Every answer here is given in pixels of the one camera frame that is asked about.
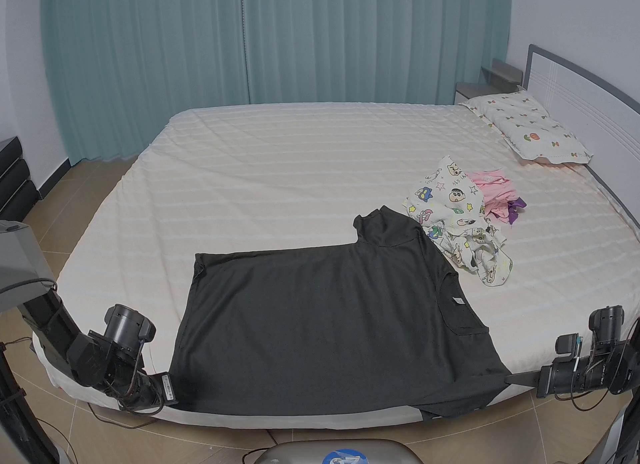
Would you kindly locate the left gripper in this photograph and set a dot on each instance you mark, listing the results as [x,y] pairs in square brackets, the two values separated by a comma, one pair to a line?
[147,392]

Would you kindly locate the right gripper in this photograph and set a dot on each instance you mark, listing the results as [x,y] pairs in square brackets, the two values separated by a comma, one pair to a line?
[565,379]

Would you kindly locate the black T-shirt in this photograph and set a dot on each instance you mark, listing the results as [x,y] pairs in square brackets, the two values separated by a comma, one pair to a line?
[325,327]

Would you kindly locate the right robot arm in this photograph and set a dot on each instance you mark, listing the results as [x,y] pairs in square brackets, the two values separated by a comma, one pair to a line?
[620,367]

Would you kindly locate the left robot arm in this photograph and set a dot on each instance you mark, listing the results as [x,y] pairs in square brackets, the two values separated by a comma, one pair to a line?
[90,357]

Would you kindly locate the bed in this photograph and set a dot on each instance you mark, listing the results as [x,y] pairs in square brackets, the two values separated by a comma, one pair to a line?
[280,177]

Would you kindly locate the purple garment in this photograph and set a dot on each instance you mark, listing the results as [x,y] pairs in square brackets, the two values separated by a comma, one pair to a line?
[517,207]

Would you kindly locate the white printed pyjama top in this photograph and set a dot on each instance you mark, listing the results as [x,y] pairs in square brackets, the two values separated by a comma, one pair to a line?
[450,212]

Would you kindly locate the pink garment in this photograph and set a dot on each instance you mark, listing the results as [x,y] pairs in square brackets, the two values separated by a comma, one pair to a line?
[492,187]

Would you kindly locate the white printed pillow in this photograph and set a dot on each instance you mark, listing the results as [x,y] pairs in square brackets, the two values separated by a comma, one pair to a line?
[530,126]

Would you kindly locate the black chest of drawers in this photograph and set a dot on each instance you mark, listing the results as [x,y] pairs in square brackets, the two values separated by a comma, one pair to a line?
[15,177]

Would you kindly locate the grey bedside table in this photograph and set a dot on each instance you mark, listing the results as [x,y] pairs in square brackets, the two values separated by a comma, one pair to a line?
[475,87]

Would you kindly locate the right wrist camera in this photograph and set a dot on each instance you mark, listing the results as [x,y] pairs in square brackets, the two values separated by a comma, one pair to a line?
[567,347]

